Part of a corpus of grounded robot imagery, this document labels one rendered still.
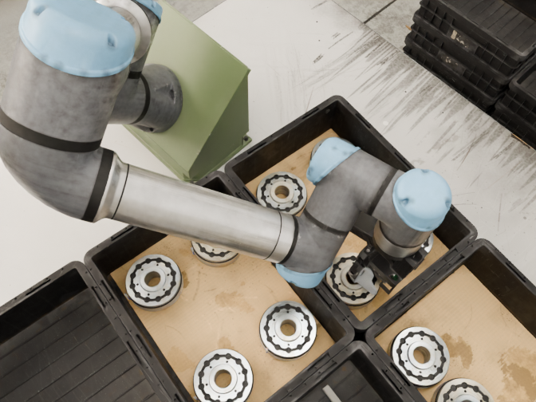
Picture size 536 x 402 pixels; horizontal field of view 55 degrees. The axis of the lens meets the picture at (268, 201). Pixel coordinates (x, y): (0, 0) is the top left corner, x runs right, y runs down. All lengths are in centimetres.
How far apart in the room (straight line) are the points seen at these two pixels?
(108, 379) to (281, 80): 84
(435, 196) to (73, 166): 44
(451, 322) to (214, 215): 54
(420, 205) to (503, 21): 142
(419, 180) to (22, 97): 48
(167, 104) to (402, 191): 61
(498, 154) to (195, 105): 76
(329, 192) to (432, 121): 72
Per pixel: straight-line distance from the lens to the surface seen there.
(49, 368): 104
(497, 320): 108
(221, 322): 99
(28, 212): 131
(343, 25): 156
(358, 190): 71
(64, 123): 60
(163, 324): 100
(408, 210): 68
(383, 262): 87
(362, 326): 90
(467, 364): 104
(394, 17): 265
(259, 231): 71
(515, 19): 207
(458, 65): 195
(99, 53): 59
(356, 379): 98
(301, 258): 74
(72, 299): 105
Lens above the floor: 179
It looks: 64 degrees down
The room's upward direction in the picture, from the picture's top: 3 degrees clockwise
